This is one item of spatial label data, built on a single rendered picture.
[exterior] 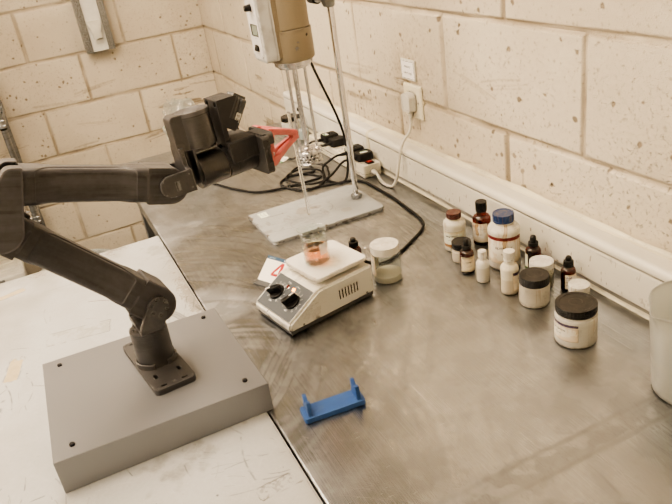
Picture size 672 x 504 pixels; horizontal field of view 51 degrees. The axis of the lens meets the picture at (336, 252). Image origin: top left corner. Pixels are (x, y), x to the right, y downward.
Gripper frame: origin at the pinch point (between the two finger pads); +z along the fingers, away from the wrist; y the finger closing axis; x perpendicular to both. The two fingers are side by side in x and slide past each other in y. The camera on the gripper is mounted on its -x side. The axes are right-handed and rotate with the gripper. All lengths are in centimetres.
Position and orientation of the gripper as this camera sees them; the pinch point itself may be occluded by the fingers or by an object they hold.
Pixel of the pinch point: (293, 134)
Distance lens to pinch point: 125.6
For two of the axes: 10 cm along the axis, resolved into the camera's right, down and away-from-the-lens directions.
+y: -6.1, -2.8, 7.4
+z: 7.8, -4.0, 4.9
